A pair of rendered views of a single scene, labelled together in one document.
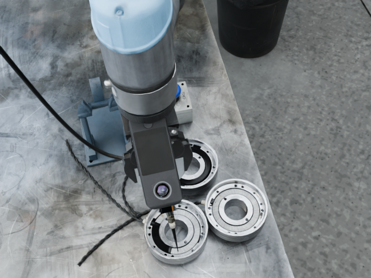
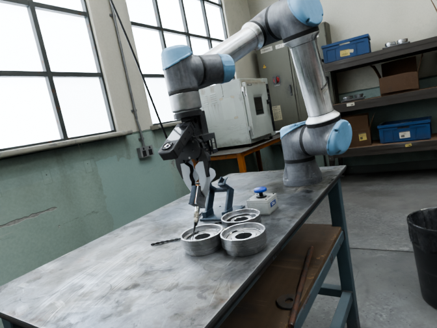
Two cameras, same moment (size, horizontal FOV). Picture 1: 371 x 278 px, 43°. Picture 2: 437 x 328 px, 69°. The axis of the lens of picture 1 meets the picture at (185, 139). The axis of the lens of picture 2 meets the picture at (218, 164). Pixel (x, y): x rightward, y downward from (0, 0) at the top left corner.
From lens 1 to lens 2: 0.72 m
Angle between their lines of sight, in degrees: 59
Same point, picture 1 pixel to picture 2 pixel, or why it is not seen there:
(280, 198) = not seen: outside the picture
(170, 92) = (186, 99)
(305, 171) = not seen: outside the picture
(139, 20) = (167, 51)
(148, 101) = (175, 100)
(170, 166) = (177, 138)
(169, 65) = (185, 82)
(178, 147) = (196, 147)
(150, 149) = (175, 133)
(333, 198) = not seen: outside the picture
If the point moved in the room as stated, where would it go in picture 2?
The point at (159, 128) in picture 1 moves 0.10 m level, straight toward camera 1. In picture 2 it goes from (185, 125) to (154, 132)
